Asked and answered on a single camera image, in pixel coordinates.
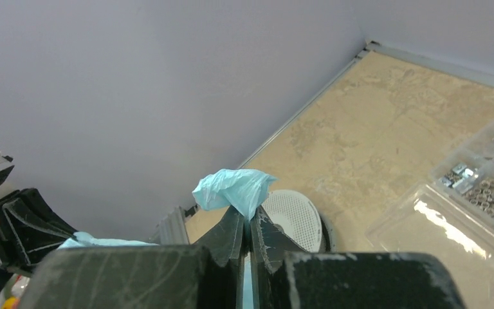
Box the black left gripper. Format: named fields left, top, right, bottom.
left=0, top=187, right=78, bottom=293

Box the clear plastic screw box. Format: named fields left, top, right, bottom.
left=366, top=121, right=494, bottom=308

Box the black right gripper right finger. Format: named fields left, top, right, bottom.
left=250, top=216, right=466, bottom=308

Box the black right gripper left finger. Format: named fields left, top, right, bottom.
left=19, top=208, right=245, bottom=308

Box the blue plastic bag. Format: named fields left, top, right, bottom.
left=59, top=169, right=275, bottom=308

